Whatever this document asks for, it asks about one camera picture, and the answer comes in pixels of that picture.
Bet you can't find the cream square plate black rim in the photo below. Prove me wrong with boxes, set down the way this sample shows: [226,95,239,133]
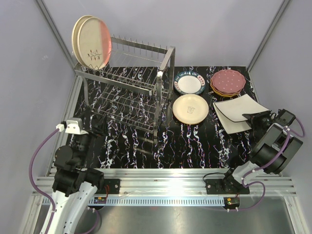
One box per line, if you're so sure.
[215,109,251,134]

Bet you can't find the pink dotted plate front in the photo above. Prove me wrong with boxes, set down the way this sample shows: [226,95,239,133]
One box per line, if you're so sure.
[210,84,239,97]

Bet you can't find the pink dotted plate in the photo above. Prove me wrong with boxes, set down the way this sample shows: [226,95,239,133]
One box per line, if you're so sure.
[211,69,246,94]
[210,84,239,97]

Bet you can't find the orange dotted plate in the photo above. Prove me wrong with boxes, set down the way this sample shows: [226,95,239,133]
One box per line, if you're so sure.
[213,90,237,98]

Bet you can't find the white round plate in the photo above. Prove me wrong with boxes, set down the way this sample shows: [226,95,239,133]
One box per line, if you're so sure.
[172,94,209,125]

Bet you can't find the white plate teal rim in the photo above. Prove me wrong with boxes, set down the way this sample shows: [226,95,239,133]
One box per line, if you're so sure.
[174,71,206,95]

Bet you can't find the cream pink round plate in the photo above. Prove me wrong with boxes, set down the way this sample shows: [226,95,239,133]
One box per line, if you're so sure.
[77,17,112,70]

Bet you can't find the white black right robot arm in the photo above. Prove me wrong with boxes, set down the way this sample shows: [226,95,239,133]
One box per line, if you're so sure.
[220,109,305,194]

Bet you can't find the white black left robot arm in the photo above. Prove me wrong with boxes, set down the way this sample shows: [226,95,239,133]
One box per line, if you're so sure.
[40,117,110,234]

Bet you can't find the stainless steel dish rack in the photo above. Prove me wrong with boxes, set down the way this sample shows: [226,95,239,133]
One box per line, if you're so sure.
[75,36,176,144]

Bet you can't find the cream round plate rear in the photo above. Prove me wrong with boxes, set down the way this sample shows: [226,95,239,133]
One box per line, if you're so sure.
[71,15,92,66]

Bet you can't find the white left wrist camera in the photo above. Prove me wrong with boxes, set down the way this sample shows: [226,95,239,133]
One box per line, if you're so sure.
[56,117,88,135]

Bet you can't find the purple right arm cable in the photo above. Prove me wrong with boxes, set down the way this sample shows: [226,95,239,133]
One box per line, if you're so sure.
[242,117,306,213]

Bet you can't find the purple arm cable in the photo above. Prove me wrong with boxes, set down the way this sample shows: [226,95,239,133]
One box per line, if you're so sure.
[29,126,102,234]
[242,117,306,213]

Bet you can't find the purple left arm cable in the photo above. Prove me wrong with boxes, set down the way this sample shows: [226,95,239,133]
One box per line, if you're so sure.
[29,126,102,234]

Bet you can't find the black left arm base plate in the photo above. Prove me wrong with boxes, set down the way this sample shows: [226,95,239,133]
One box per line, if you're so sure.
[97,178,121,195]

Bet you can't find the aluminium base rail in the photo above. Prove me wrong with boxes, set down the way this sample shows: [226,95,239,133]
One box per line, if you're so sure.
[31,168,297,195]

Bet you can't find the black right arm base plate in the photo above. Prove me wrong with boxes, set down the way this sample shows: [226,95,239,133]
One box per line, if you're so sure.
[204,179,250,195]

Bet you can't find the slotted cable duct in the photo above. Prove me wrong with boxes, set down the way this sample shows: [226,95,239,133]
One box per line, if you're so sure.
[88,196,225,207]

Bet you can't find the aluminium frame post left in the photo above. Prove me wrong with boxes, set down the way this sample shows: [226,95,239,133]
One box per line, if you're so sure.
[34,0,75,68]

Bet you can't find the aluminium frame post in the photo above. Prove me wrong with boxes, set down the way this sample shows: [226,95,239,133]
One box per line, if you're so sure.
[34,0,75,68]
[246,0,292,73]

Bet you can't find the aluminium frame post right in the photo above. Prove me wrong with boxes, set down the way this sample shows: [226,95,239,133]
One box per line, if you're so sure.
[246,0,292,73]

